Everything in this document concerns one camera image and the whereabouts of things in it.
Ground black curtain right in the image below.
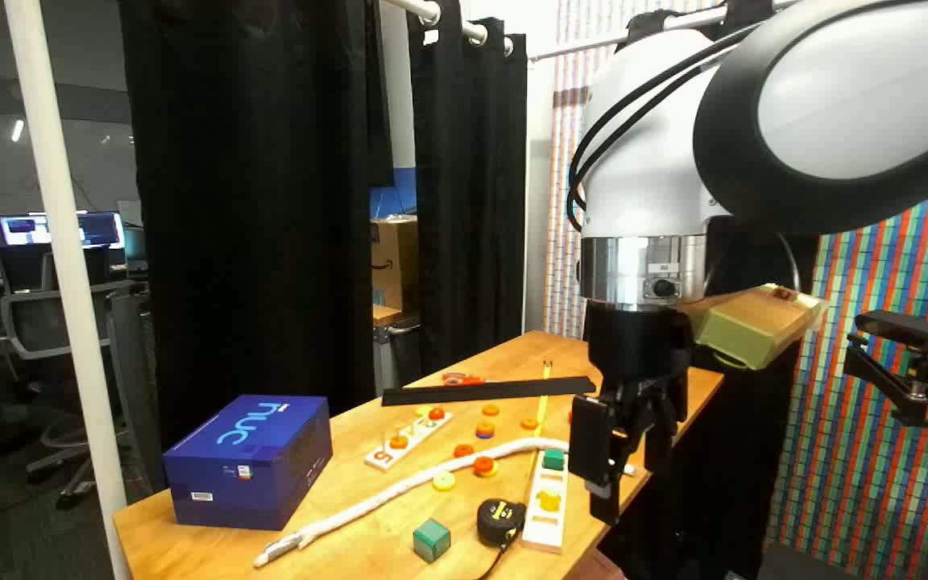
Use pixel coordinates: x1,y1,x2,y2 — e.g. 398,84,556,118
408,0,528,367

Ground long black bar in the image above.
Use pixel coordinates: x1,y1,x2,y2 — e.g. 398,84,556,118
381,379,596,405

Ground white vertical pole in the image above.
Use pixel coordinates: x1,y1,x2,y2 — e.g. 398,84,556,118
2,0,128,580

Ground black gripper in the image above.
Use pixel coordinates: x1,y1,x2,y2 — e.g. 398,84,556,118
566,303,694,526

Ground green cube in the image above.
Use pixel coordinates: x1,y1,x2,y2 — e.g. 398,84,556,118
411,520,451,560

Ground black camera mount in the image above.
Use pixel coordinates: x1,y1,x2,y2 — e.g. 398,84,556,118
844,309,928,428

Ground white shape sorter board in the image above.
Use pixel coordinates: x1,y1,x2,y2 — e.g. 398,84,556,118
522,448,566,553

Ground yellow disc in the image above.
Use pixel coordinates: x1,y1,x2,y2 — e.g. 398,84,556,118
433,475,456,493

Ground computer monitor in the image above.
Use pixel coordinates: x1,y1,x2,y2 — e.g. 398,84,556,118
0,211,127,247

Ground white cable strip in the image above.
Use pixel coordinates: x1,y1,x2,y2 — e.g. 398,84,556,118
250,433,573,571

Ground wooden peg board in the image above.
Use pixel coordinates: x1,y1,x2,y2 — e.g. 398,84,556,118
363,405,451,471

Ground black tape measure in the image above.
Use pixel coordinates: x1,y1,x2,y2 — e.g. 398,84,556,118
478,501,525,549

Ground cardboard box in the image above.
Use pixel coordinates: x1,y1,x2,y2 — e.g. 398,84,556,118
370,220,420,321

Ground orange grey scissors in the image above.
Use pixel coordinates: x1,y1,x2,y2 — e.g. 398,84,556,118
441,372,482,388

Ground black curtain left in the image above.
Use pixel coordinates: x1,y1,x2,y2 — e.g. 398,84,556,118
119,0,373,441

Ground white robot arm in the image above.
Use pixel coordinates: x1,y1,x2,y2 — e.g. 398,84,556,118
566,0,928,521

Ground black curtain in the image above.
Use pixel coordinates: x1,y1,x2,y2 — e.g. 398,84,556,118
119,0,373,441
408,0,528,367

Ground office chair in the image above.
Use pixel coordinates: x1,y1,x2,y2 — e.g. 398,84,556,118
0,282,161,510

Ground blue NUC box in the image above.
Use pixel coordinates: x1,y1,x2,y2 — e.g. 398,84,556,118
164,394,331,528

